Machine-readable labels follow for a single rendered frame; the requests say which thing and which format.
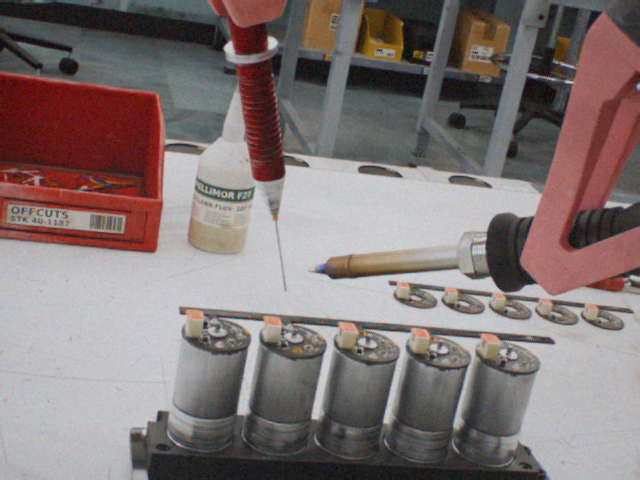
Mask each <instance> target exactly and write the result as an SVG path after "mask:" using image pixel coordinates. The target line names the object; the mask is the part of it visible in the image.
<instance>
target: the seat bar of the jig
mask: <svg viewBox="0 0 640 480"><path fill-rule="evenodd" d="M169 415H170V410H158V412H157V419H156V421H149V420H148V422H147V429H146V436H145V443H144V444H145V456H146V468H147V476H149V477H166V478H188V479H211V480H537V477H538V474H539V471H538V470H537V468H536V466H535V465H534V463H533V462H532V460H531V459H530V457H529V456H528V454H527V453H526V451H525V450H524V448H523V446H522V445H521V443H520V442H519V440H518V445H517V448H516V452H515V455H514V459H513V462H512V463H511V464H510V465H508V466H505V467H487V466H482V465H478V464H475V463H473V462H470V461H468V460H466V459H464V458H463V457H461V456H460V455H459V454H457V453H456V452H455V451H454V450H453V448H452V446H451V441H452V437H453V433H454V429H455V427H453V428H452V432H451V435H450V443H449V447H448V451H447V455H446V458H445V459H444V460H443V461H441V462H439V463H434V464H420V463H414V462H410V461H407V460H404V459H402V458H400V457H398V456H396V455H394V454H393V453H392V452H391V451H390V450H389V449H388V448H387V447H386V445H385V443H384V439H385V435H386V430H387V426H388V423H384V424H383V428H382V432H381V437H380V441H379V445H378V449H377V454H376V455H375V456H373V457H372V458H369V459H366V460H345V459H341V458H337V457H335V456H333V455H330V454H328V453H326V452H325V451H323V450H322V449H320V448H319V447H318V446H317V445H316V443H315V441H314V435H315V430H316V425H317V421H318V419H311V424H310V428H309V433H308V438H307V443H306V448H305V450H304V451H303V452H301V453H299V454H297V455H293V456H287V457H278V456H271V455H267V454H263V453H260V452H258V451H256V450H254V449H252V448H250V447H249V446H248V445H246V444H245V442H244V441H243V440H242V438H241V433H242V428H243V422H244V417H245V415H243V414H237V417H236V423H235V428H234V434H233V439H232V444H231V445H230V446H229V447H228V448H227V449H225V450H222V451H219V452H213V453H201V452H194V451H189V450H186V449H183V448H181V447H179V446H177V445H175V444H174V443H172V441H171V440H170V439H169V437H168V436H167V428H168V422H169Z"/></svg>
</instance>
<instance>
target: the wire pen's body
mask: <svg viewBox="0 0 640 480"><path fill-rule="evenodd" d="M226 11H227V10H226ZM227 17H228V24H229V31H230V37H231V41H230V42H228V43H227V45H226V46H225V53H226V58H227V59H228V61H231V62H234V63H235V69H236V74H237V76H238V78H237V83H238V89H239V96H240V101H241V107H242V114H243V120H244V128H245V135H246V141H247V148H248V153H249V160H250V167H251V173H252V178H253V179H254V180H256V181H259V182H272V181H276V180H279V179H281V178H283V176H284V175H285V173H286V171H285V163H284V156H283V141H282V134H281V128H280V119H279V111H278V104H277V99H276V90H275V82H274V75H273V73H272V60H271V57H273V56H275V55H276V54H277V53H278V51H279V48H278V41H277V40H276V39H274V38H271V37H268V30H267V23H266V22H264V23H261V24H257V25H254V26H250V27H247V28H241V27H239V26H237V25H235V24H234V22H233V21H232V19H231V17H230V15H229V13H228V11H227Z"/></svg>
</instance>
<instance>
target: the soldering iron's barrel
mask: <svg viewBox="0 0 640 480"><path fill-rule="evenodd" d="M486 236H487V231H484V232H478V231H470V232H464V233H463V235H462V236H461V239H460V241H459V243H458V245H450V246H440V247H430V248H420V249H410V250H400V251H380V252H370V253H360V254H355V253H350V254H347V255H339V256H331V257H330V258H329V259H328V260H327V262H326V265H325V270H326V274H327V275H328V277H330V278H331V279H332V280H340V279H358V278H365V277H377V276H388V275H400V274H412V273H424V272H436V271H447V270H459V271H460V272H461V274H463V275H465V276H466V277H468V278H470V279H471V280H483V279H486V278H492V277H491V274H490V271H489V268H488V263H487V257H486Z"/></svg>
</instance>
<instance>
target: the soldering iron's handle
mask: <svg viewBox="0 0 640 480"><path fill-rule="evenodd" d="M534 216H535V215H532V216H528V217H527V216H523V217H518V216H517V215H515V214H514V213H512V212H503V213H498V214H496V215H495V216H494V217H493V218H492V220H491V222H490V224H489V227H488V230H487V236H486V257H487V263H488V268H489V271H490V274H491V277H492V279H493V281H494V283H495V285H496V286H497V288H498V289H499V291H501V292H503V293H516V292H519V291H521V290H522V289H523V288H524V287H525V286H527V285H534V284H535V285H539V284H538V283H537V282H536V281H535V280H534V279H533V278H532V276H531V275H530V274H529V273H528V272H527V271H526V270H525V269H524V268H523V267H522V265H521V263H520V256H521V253H522V251H523V248H524V245H525V242H526V239H527V236H528V233H529V230H530V227H531V224H532V222H533V219H534ZM639 226H640V202H636V203H634V204H632V205H630V206H628V207H626V208H624V207H623V206H614V207H611V208H609V207H605V208H599V209H588V210H577V212H576V215H575V217H574V222H573V225H572V227H571V230H570V232H569V235H568V241H569V244H570V245H571V246H572V247H573V248H574V249H582V248H585V247H588V246H590V245H593V244H595V243H598V242H601V241H603V240H606V239H608V238H611V237H613V236H616V235H619V234H621V233H624V232H626V231H629V230H631V229H634V228H637V227H639ZM631 275H632V276H636V277H639V278H640V267H638V268H635V269H632V270H629V271H627V272H624V273H621V274H618V275H615V276H612V277H609V278H606V280H611V279H616V278H618V279H626V278H629V277H630V276H631Z"/></svg>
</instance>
